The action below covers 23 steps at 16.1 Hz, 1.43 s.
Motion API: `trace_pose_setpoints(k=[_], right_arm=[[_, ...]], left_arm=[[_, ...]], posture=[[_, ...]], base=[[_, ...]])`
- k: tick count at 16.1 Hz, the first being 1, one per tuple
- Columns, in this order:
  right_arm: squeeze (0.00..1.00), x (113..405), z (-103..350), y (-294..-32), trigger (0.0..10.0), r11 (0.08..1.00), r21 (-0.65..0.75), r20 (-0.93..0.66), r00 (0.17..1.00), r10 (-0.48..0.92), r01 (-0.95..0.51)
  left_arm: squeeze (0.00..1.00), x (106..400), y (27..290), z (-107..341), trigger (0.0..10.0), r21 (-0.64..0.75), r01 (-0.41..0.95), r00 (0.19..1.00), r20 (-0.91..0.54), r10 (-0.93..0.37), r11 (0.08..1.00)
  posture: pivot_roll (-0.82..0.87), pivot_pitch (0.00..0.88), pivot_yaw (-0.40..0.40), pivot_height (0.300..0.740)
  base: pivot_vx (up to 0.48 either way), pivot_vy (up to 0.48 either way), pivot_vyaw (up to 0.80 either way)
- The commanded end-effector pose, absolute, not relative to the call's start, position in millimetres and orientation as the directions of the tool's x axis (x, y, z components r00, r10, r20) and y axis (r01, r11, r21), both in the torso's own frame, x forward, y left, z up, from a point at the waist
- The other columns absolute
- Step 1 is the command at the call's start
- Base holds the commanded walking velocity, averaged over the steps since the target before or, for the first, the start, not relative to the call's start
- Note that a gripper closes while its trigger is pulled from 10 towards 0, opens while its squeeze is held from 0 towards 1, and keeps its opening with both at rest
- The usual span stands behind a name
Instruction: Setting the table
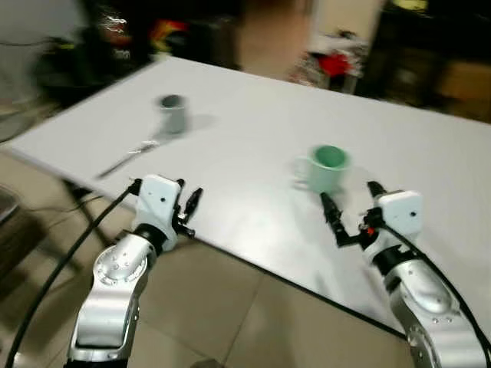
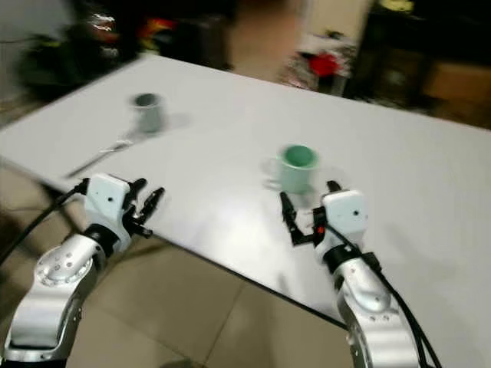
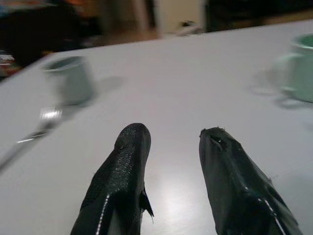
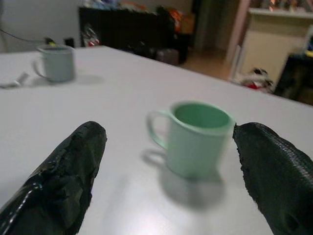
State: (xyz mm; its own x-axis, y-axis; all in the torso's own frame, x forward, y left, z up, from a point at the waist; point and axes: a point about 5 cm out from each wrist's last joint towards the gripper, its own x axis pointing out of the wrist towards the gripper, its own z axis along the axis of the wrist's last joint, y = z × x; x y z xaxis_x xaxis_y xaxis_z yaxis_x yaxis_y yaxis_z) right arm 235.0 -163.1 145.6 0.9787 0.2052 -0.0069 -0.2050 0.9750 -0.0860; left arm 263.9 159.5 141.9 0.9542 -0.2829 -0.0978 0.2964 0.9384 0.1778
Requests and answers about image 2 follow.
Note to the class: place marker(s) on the red and yellow toy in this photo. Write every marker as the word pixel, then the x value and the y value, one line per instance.
pixel 155 31

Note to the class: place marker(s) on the black office chair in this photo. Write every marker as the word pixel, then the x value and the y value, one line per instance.
pixel 47 70

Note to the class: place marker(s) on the brown cardboard box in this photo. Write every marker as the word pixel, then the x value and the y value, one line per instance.
pixel 460 90

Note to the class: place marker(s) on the red bag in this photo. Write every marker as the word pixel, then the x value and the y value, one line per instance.
pixel 324 63

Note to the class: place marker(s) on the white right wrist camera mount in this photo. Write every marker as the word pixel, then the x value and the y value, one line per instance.
pixel 345 215

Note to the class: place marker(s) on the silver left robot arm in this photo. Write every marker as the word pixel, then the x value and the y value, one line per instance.
pixel 54 284

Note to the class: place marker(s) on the dark cabinet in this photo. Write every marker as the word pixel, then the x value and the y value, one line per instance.
pixel 414 46

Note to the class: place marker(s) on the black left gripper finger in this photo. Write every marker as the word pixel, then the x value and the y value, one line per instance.
pixel 152 201
pixel 139 184

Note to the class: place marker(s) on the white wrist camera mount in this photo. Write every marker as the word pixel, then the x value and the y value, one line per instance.
pixel 345 215
pixel 107 201

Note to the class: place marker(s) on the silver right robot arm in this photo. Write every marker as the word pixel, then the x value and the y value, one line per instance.
pixel 376 307

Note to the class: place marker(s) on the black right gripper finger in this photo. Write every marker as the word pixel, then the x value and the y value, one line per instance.
pixel 334 186
pixel 288 208

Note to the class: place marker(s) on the silver metal spoon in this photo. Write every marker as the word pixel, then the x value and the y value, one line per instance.
pixel 101 156

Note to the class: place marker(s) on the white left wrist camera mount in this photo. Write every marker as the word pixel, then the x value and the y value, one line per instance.
pixel 107 201

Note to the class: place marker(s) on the grey cup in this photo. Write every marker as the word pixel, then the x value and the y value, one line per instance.
pixel 149 113

